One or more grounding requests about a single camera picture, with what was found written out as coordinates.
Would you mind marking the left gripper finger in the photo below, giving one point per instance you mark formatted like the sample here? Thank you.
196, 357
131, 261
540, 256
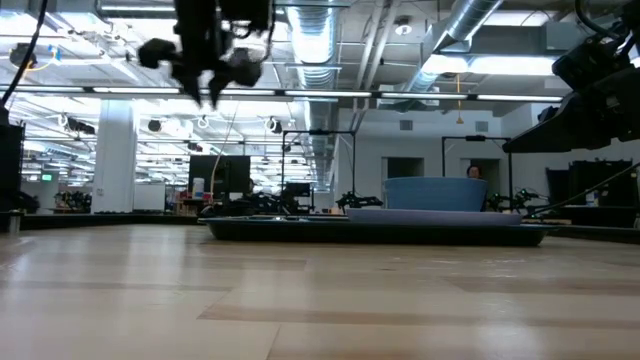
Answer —
190, 85
216, 90

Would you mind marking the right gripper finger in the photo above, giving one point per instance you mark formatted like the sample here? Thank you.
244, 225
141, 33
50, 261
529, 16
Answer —
565, 132

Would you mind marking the blue bowl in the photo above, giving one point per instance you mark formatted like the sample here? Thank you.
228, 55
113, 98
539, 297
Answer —
435, 195

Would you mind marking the dark green tray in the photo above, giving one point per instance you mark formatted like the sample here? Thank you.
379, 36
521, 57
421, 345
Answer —
350, 235

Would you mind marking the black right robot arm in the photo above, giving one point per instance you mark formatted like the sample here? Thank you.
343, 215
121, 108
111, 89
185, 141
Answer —
634, 17

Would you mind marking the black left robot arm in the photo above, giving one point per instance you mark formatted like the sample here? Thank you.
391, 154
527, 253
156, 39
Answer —
240, 12

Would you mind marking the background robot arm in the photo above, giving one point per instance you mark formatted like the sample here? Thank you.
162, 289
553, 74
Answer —
357, 201
520, 196

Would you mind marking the ceiling strip light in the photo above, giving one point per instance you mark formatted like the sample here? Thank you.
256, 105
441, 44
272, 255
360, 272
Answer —
327, 93
135, 91
520, 97

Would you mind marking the black cabinet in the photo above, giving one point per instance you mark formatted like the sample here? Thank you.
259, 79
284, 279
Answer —
600, 182

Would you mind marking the black monitor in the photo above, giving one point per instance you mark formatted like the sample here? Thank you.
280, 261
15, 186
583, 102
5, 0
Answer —
215, 175

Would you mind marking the person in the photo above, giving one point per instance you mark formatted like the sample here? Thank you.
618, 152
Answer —
474, 171

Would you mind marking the white container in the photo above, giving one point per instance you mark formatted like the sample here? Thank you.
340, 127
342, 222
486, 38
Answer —
198, 187

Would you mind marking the white pillar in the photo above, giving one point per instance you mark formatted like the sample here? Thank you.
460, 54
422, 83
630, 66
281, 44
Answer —
115, 160

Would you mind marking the white board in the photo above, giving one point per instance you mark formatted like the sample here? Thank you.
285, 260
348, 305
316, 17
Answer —
149, 196

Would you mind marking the purple plate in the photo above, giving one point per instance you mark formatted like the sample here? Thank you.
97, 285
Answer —
430, 217

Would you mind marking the green exit sign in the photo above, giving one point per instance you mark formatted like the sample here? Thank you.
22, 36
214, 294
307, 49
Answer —
47, 177

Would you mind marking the straight silver ceiling duct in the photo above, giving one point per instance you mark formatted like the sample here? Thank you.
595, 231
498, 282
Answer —
312, 40

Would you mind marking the black background rig frame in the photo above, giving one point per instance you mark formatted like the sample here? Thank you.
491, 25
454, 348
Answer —
319, 132

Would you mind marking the slanted silver ceiling duct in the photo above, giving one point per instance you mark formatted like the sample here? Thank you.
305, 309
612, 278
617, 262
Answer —
465, 20

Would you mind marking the black aluminium table frame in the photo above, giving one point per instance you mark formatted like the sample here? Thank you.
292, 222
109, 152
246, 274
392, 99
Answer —
100, 221

